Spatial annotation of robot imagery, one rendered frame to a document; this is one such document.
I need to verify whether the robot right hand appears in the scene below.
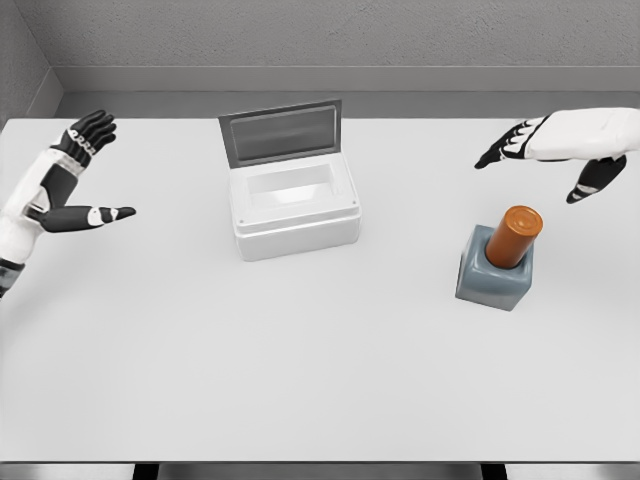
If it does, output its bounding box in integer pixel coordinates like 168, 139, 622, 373
473, 107, 640, 205

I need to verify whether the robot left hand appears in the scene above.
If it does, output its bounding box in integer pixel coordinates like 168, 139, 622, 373
0, 109, 137, 236

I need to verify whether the white box with open lid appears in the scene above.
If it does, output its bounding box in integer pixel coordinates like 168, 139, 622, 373
217, 98, 363, 262

